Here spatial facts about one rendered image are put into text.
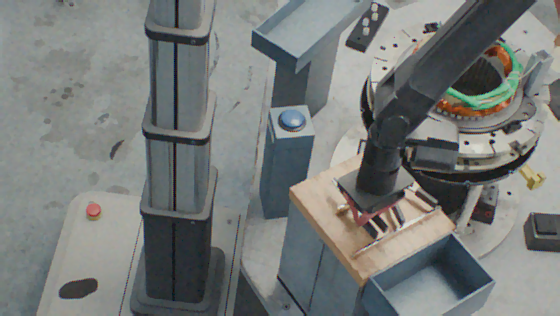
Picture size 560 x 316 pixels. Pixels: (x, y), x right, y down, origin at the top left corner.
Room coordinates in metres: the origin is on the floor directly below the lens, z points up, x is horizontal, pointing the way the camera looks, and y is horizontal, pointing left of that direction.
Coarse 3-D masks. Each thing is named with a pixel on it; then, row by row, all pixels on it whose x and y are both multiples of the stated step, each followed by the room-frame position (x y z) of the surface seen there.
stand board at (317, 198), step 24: (336, 168) 0.94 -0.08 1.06; (312, 192) 0.88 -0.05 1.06; (336, 192) 0.89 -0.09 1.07; (408, 192) 0.91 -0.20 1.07; (312, 216) 0.84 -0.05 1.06; (336, 216) 0.84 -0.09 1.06; (384, 216) 0.86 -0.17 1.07; (408, 216) 0.86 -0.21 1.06; (432, 216) 0.87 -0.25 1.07; (336, 240) 0.80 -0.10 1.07; (360, 240) 0.80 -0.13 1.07; (408, 240) 0.82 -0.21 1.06; (432, 240) 0.83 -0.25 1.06; (360, 264) 0.76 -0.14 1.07; (384, 264) 0.77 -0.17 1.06
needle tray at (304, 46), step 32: (288, 0) 1.33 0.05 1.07; (320, 0) 1.38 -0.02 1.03; (352, 0) 1.40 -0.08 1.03; (256, 32) 1.23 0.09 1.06; (288, 32) 1.28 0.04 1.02; (320, 32) 1.29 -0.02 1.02; (288, 64) 1.19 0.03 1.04; (320, 64) 1.28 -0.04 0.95; (288, 96) 1.27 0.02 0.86; (320, 96) 1.30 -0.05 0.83
